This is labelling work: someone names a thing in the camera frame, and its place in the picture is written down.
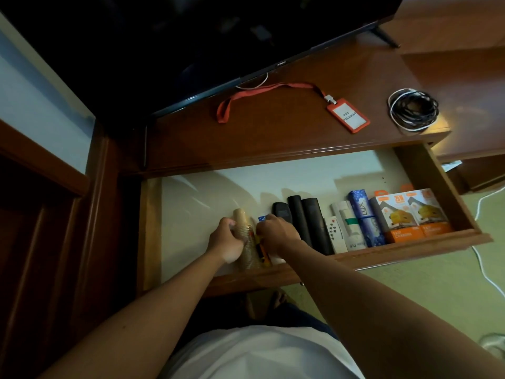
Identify black and white cable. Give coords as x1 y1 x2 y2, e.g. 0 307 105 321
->
388 87 440 133

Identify yellow glue stick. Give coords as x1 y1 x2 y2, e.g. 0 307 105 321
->
254 240 272 268

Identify wooden drawer with white bottom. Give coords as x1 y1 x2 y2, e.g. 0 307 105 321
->
136 142 493 297

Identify person's dark trousers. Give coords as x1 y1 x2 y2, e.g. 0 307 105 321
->
173 292 340 352

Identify black flat television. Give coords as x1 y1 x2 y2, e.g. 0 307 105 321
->
0 0 406 119

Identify white box with green stripe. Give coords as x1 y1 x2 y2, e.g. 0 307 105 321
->
330 200 368 252

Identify person's white shirt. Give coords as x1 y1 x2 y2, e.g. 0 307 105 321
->
157 325 366 379

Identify person's left forearm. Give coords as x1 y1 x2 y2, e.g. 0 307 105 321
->
39 248 226 379

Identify person's left hand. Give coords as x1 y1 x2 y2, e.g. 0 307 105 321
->
206 217 245 265

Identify low wooden side desk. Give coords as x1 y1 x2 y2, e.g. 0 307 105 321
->
400 45 505 194

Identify black remote control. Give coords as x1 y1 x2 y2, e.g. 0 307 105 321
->
301 197 335 256

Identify thin white cable under television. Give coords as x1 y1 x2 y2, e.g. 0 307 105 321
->
236 73 269 91

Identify white remote control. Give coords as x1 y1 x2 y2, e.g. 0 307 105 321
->
323 216 349 254

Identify orange badge holder with lanyard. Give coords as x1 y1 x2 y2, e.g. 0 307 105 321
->
216 82 371 134

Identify white and yellow cream tube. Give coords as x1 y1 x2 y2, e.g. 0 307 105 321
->
257 215 287 266

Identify person's bare foot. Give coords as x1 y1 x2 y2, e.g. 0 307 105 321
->
268 290 297 312

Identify person's right forearm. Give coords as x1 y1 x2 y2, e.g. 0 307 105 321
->
278 238 505 379

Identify orange and white charger box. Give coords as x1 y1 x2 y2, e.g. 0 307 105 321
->
370 189 426 244
400 184 453 237

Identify person's right hand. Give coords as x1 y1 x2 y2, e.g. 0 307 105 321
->
255 213 302 259

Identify white power cable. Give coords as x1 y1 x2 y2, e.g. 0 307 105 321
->
471 185 505 298

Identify stack of paper cups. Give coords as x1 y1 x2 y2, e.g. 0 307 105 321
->
233 208 261 272

